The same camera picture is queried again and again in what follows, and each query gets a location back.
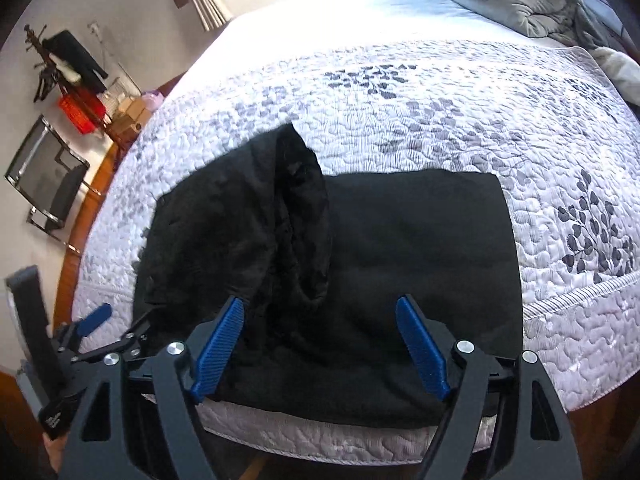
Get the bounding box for person's left hand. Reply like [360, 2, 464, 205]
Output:
[42, 432, 68, 474]

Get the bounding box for cardboard boxes pile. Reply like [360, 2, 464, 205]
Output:
[108, 96, 152, 146]

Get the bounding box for black metal frame chair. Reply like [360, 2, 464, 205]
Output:
[4, 115, 104, 257]

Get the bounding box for wooden coat rack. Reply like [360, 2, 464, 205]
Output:
[22, 23, 124, 154]

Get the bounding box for red bag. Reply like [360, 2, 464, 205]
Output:
[58, 86, 106, 134]

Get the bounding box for white grey leaf quilt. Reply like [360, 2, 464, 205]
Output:
[70, 0, 640, 467]

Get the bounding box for black pants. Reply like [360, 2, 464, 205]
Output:
[134, 125, 523, 428]

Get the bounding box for black hanging garment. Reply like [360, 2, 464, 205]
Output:
[42, 30, 108, 94]

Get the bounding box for beige crumpled blanket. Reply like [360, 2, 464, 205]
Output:
[590, 47, 640, 106]

